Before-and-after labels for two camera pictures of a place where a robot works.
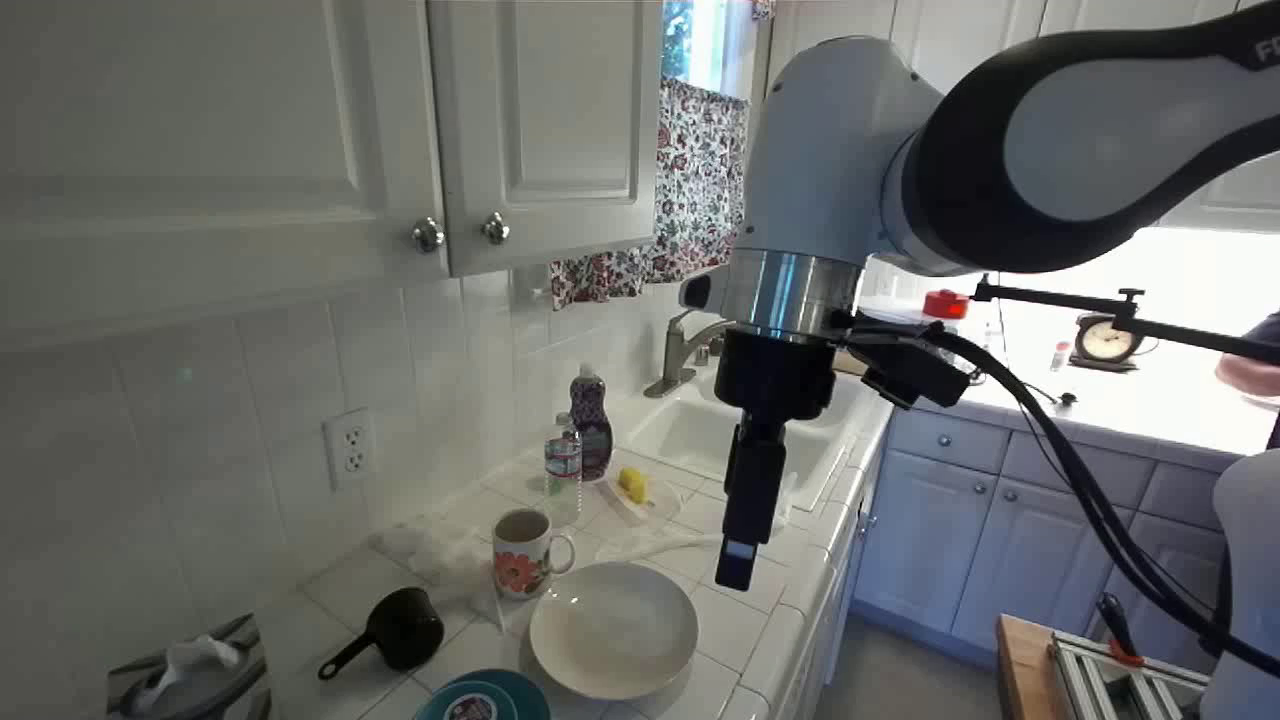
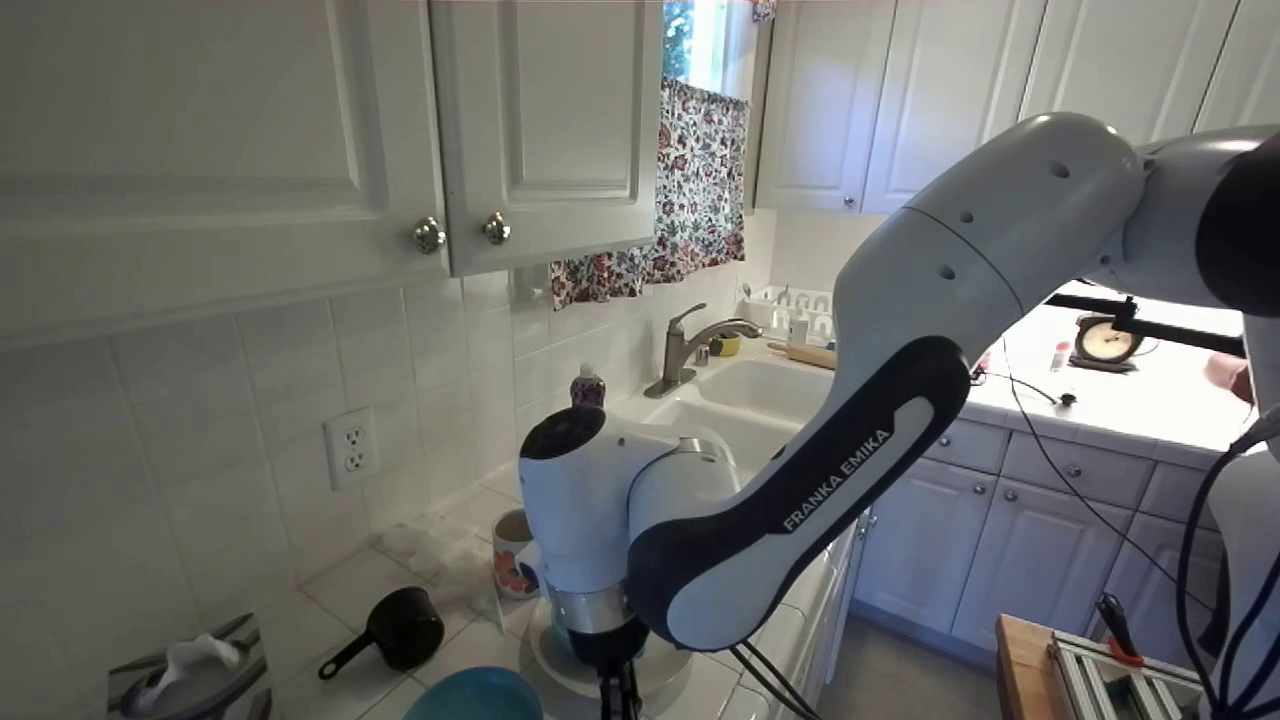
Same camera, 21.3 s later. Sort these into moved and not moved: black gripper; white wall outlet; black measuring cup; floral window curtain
Moved: black gripper
Not moved: white wall outlet; floral window curtain; black measuring cup
